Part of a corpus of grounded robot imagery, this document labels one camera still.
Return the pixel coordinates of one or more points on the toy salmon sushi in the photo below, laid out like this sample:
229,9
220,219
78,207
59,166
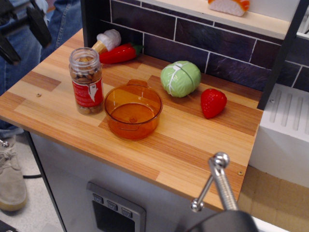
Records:
233,7

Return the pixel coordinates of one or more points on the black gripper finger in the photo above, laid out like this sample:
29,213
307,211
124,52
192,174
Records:
38,26
7,52

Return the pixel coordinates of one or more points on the beige suede shoe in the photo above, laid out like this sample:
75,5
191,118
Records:
13,192

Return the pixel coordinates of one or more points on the clear almond jar red label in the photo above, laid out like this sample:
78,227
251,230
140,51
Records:
86,75

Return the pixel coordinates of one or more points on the toy ice cream cone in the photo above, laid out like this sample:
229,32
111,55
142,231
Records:
107,41

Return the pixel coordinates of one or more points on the orange transparent plastic pot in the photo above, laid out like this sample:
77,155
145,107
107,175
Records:
133,110

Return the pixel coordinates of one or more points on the grey oven control panel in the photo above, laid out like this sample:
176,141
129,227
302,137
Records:
113,213

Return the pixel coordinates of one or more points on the metal clamp screw handle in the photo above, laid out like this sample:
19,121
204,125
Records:
231,219

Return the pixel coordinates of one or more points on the white ribbed sink block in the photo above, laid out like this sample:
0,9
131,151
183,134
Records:
281,148

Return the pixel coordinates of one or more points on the light wooden shelf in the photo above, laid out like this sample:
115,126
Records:
267,17

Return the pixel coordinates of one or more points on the green toy cabbage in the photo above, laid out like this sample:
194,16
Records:
180,78

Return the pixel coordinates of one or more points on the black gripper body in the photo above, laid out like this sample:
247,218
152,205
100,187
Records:
8,16

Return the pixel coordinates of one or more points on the red toy strawberry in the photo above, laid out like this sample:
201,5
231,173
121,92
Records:
213,102

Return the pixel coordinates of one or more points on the red toy chili pepper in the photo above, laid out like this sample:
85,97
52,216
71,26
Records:
121,53

